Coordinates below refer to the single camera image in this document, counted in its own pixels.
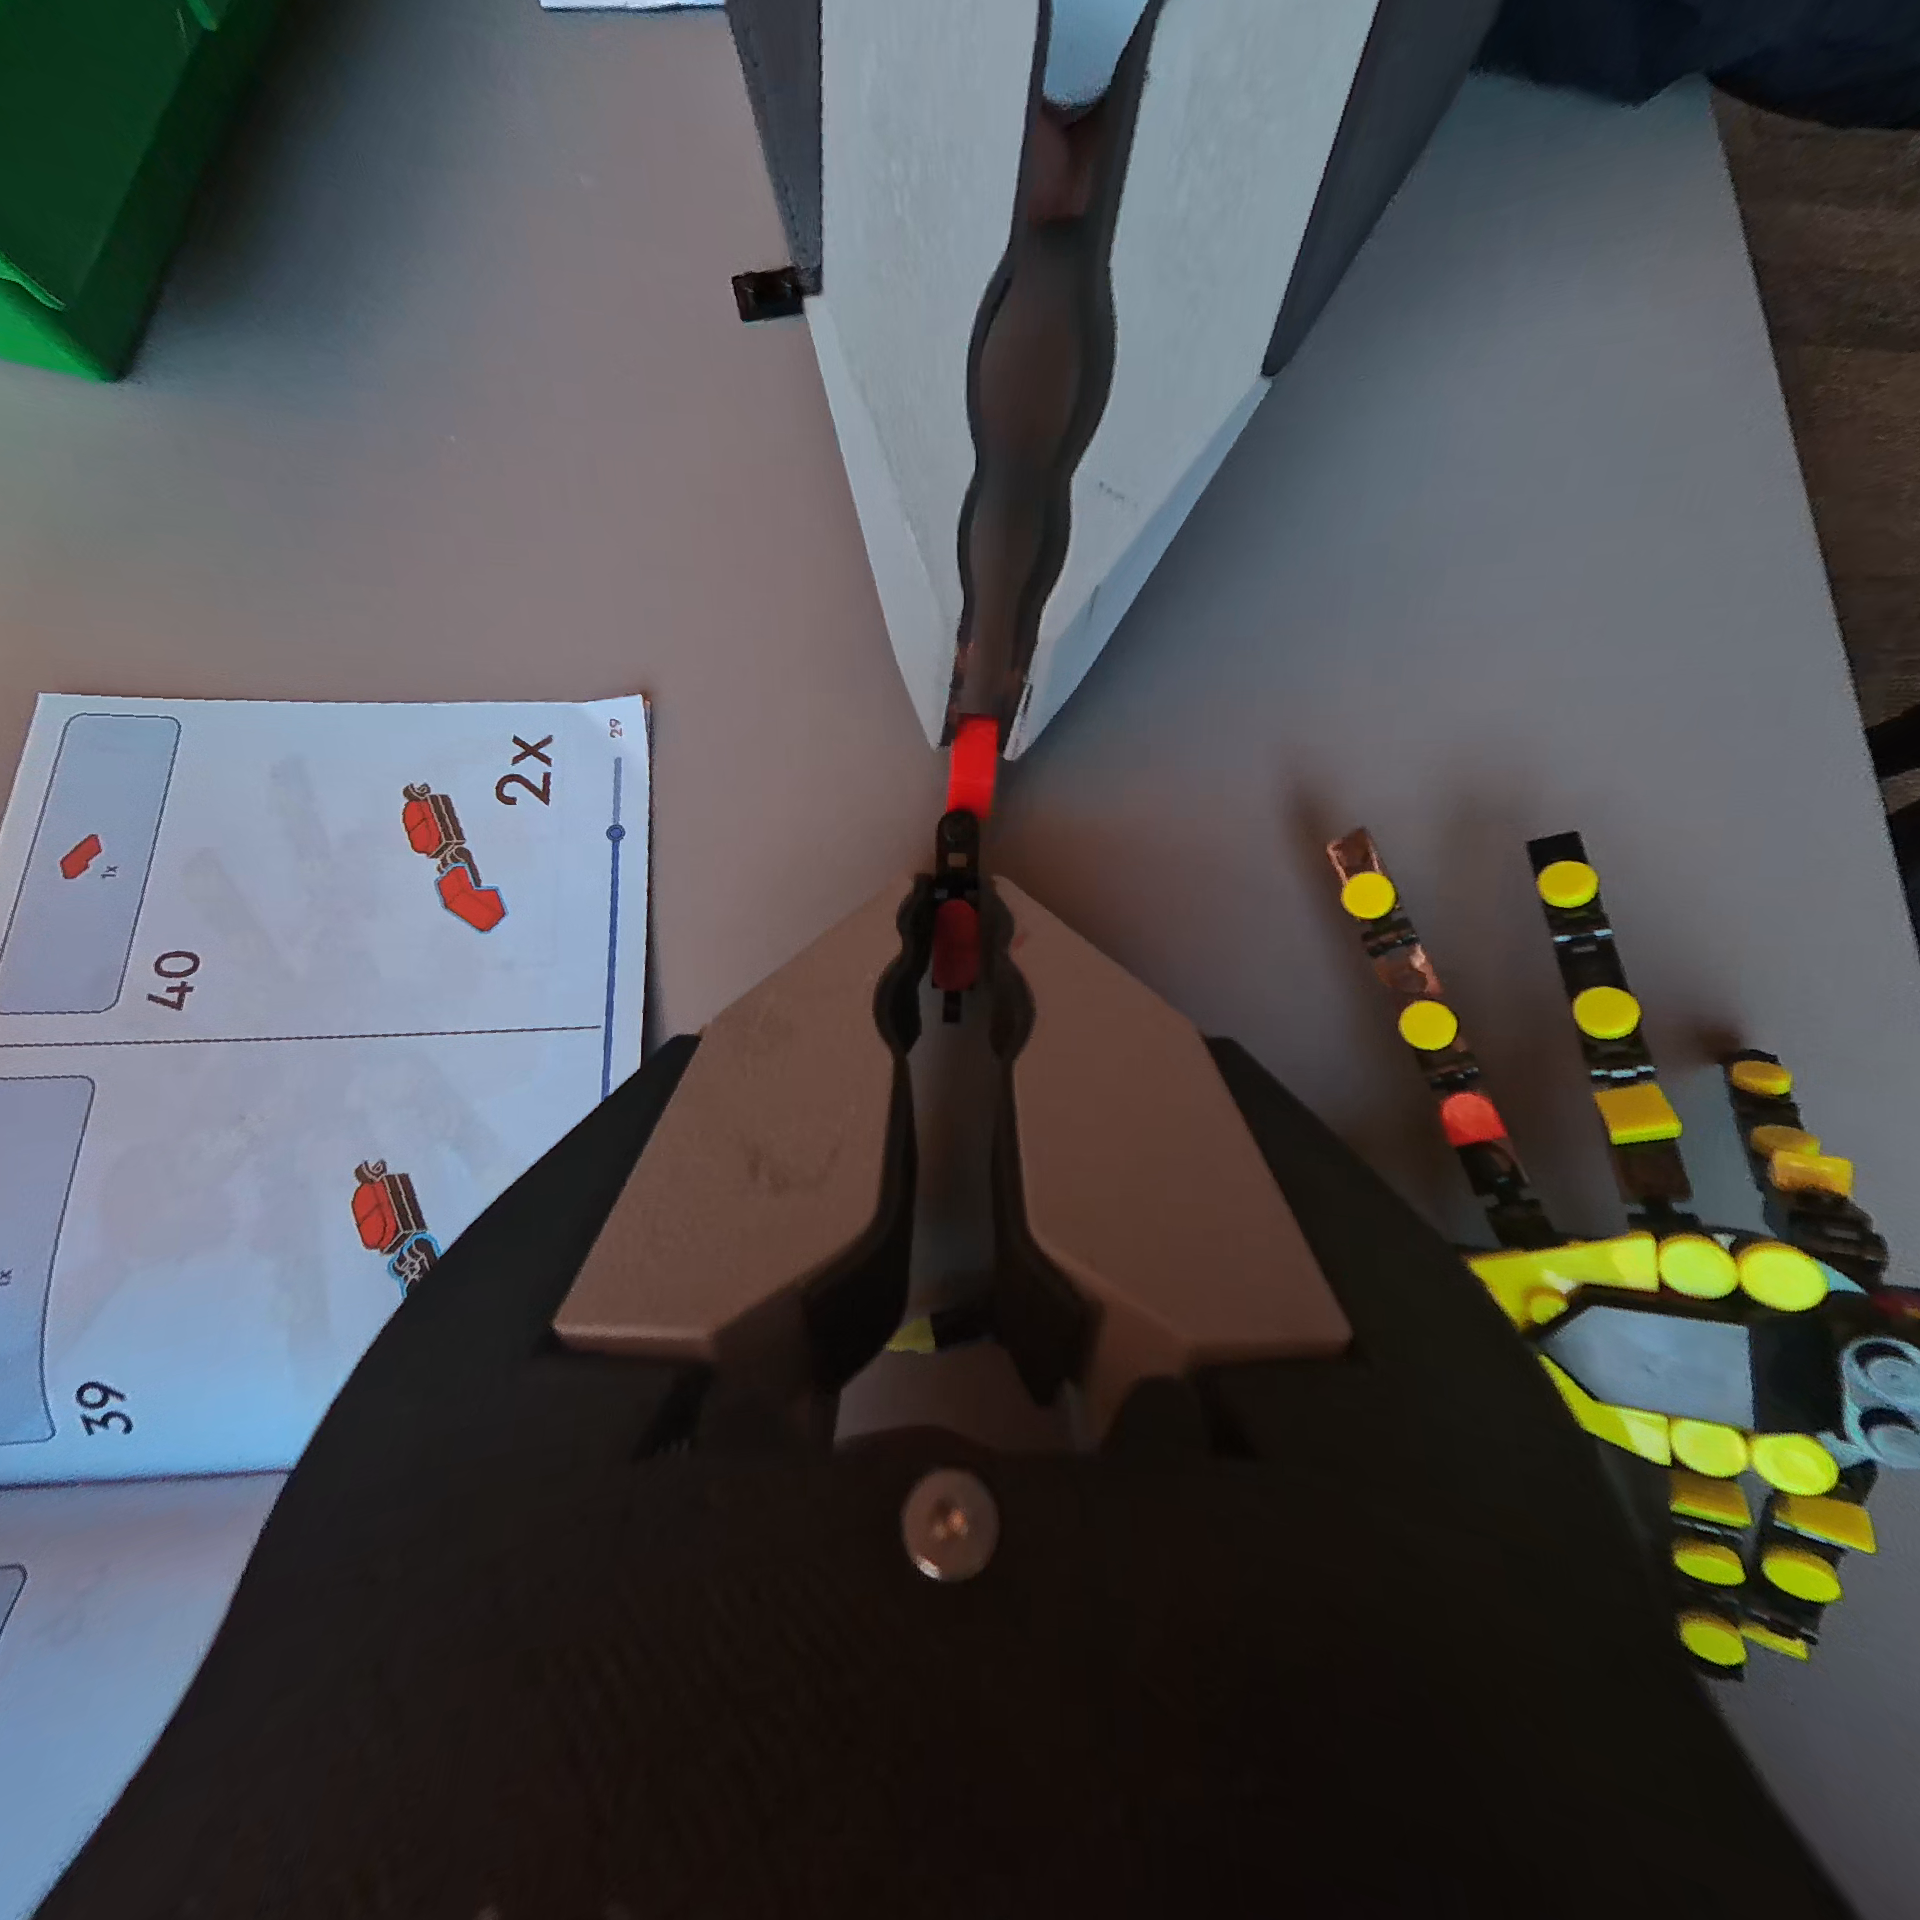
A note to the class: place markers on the black red lego leg assembly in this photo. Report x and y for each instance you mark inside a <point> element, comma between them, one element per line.
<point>957,931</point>

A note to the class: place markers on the small black lego piece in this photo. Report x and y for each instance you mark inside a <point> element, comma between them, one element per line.
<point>764,296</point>

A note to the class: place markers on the lego instruction booklet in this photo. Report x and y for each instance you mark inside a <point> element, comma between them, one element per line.
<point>300,901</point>

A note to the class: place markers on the yellow black lego spider model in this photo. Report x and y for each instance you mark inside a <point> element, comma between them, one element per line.
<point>1695,1268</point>

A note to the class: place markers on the dark cloth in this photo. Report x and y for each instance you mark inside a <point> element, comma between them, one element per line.
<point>1724,38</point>

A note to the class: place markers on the green cardboard box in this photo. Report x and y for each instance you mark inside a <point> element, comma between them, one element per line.
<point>90,150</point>

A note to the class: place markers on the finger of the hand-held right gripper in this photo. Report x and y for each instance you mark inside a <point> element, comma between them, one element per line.
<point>915,301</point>
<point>1200,271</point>

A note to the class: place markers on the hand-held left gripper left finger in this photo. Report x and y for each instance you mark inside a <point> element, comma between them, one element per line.
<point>735,1170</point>

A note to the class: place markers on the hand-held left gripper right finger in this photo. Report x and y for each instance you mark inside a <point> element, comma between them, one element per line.
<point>1170,1185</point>

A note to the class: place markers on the small red lego brick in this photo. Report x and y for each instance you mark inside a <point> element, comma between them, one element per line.
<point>972,764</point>

